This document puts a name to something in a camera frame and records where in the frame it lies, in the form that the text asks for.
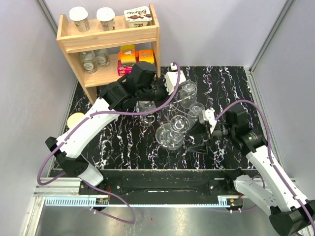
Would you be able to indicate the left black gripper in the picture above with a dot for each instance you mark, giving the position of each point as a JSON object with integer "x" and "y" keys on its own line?
{"x": 166, "y": 95}

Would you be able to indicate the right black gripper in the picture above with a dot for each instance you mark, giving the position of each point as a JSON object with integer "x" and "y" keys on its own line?
{"x": 207, "y": 140}

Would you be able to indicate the chrome wine glass rack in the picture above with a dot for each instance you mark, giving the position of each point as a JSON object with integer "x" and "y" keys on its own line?
{"x": 172, "y": 109}

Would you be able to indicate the ribbed goblet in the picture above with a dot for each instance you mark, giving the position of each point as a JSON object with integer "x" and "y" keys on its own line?
{"x": 194, "y": 110}
{"x": 188, "y": 94}

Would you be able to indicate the clear stemmed wine glass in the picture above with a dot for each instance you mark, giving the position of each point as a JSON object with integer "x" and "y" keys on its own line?
{"x": 143, "y": 106}
{"x": 179, "y": 125}

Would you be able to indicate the round yellow wooden coaster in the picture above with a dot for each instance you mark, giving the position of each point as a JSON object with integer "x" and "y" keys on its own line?
{"x": 74, "y": 119}

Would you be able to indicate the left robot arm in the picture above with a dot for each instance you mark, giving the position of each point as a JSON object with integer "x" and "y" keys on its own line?
{"x": 138, "y": 93}

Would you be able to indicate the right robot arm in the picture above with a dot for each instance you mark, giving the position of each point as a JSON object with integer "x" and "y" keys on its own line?
{"x": 288, "y": 209}

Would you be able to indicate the green Scrub Daddy box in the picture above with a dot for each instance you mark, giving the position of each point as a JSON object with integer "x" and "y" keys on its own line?
{"x": 147, "y": 56}

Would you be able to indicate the pink sponge box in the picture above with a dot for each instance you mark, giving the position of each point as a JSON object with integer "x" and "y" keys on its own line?
{"x": 126, "y": 59}

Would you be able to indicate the right clear glass bottle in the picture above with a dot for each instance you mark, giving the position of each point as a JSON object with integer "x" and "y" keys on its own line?
{"x": 102, "y": 57}

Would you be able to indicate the clear glass bottle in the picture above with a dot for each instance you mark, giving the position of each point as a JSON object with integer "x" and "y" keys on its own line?
{"x": 102, "y": 57}
{"x": 88, "y": 61}

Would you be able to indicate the wooden two-tier shelf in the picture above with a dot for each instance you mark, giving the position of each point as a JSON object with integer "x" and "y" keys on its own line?
{"x": 71, "y": 42}

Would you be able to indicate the left clear glass bottle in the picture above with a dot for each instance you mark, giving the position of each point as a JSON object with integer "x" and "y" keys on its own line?
{"x": 88, "y": 61}

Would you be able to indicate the Chobani yogurt tub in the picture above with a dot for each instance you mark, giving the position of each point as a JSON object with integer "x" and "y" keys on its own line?
{"x": 138, "y": 17}

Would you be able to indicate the right white lidded cup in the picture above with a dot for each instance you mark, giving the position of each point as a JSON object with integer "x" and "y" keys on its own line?
{"x": 106, "y": 16}

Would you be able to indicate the white lidded cup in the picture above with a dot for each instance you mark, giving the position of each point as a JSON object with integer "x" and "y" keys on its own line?
{"x": 106, "y": 16}
{"x": 79, "y": 16}

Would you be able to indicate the left white lidded cup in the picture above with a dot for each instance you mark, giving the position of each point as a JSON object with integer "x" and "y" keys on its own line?
{"x": 79, "y": 16}

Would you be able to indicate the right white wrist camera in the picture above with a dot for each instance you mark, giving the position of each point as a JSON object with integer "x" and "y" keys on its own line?
{"x": 207, "y": 118}

